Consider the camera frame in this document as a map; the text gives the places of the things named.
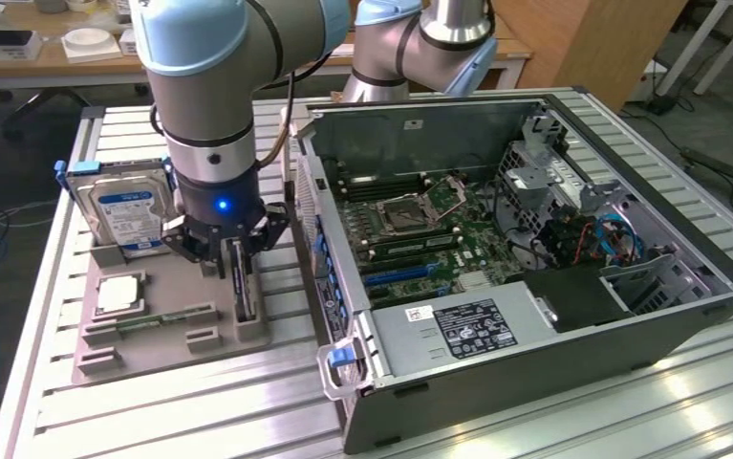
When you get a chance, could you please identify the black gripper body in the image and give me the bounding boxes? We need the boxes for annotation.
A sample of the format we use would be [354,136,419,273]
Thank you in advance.
[173,169,272,238]

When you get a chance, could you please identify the green graphics card black fan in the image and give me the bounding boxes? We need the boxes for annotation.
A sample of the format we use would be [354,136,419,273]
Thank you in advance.
[228,236,258,324]

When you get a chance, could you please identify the grey parts rack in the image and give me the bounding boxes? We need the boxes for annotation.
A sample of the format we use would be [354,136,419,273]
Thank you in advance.
[70,238,273,386]

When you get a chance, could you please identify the hard disk blue carrier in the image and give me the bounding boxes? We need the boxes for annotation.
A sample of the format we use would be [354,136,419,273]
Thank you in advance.
[50,157,176,262]

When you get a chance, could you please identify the silver CPU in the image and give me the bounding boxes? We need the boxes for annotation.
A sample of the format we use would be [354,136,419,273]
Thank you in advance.
[96,276,141,312]

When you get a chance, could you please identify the green RAM stick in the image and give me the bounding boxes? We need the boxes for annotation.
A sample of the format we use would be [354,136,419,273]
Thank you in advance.
[113,308,212,332]
[369,234,461,262]

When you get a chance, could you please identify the RAM slot black clips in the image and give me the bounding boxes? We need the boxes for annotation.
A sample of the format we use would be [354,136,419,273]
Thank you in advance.
[344,186,430,204]
[357,229,457,246]
[340,176,427,193]

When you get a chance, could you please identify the RAM slot white clips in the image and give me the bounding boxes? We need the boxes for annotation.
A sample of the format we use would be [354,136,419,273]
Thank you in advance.
[365,249,466,265]
[342,181,429,198]
[338,170,425,187]

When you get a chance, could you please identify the black expansion slot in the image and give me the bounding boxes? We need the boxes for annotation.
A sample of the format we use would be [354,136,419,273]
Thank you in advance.
[362,257,437,274]

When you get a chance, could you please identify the blue expansion slot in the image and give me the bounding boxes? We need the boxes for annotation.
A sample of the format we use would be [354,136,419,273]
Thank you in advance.
[364,265,434,289]

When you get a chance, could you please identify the metal socket cover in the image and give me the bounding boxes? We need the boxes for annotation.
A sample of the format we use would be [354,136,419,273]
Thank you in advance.
[421,172,469,203]

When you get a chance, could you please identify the green motherboard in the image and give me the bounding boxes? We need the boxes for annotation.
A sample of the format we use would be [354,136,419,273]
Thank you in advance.
[333,160,530,310]

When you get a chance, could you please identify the silver chipset heatsink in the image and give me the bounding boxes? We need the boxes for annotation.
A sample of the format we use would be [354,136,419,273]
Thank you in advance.
[455,272,495,292]

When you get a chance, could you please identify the white square dish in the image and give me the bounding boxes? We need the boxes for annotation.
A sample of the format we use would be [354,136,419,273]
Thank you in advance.
[61,27,124,64]

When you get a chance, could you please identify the grey power supply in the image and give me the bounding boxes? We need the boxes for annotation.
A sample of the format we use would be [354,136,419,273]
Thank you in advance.
[360,280,562,382]

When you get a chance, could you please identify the perforated metal disk bay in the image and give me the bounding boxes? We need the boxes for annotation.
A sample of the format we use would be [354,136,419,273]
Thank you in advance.
[498,138,602,226]

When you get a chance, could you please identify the white box black lid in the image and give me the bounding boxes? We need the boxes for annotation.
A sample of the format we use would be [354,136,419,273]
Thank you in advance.
[0,29,44,62]

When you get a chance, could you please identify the black plastic shroud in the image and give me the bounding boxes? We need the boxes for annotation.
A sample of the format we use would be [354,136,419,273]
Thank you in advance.
[523,265,638,334]

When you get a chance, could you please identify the open black PC case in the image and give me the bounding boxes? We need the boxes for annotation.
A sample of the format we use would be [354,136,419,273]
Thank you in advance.
[278,93,733,455]

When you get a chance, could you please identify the slanted metal disk bay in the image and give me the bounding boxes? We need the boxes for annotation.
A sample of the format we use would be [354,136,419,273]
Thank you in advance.
[598,252,711,317]

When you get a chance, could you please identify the wooden cabinet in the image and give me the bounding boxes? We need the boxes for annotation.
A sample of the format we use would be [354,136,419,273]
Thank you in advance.
[515,0,690,112]

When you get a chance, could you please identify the white box red button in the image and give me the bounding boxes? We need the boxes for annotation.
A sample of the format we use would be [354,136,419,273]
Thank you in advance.
[631,61,666,104]

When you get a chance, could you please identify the pale plastic case handle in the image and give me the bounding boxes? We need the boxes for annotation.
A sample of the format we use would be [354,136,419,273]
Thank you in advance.
[316,334,366,402]
[278,105,313,186]

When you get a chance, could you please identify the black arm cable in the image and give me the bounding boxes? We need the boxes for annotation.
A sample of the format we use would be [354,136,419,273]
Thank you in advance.
[253,28,354,168]

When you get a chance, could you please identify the light blue data wire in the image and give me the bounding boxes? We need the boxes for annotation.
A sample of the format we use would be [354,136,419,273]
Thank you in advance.
[594,212,645,265]

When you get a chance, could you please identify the white table frame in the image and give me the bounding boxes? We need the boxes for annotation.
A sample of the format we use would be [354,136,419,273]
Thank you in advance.
[655,0,733,131]

